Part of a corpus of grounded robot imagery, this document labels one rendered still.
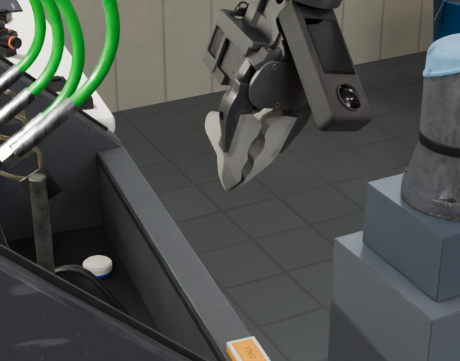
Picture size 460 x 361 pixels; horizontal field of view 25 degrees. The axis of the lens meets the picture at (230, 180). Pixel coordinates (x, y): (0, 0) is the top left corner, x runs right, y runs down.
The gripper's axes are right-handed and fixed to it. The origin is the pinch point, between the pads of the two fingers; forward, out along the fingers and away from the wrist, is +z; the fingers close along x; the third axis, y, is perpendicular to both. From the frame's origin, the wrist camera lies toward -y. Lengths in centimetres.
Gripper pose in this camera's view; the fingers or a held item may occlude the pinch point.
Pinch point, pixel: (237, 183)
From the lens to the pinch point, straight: 95.7
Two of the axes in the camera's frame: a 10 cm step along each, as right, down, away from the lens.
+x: -8.2, 0.0, -5.7
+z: -3.4, 8.1, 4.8
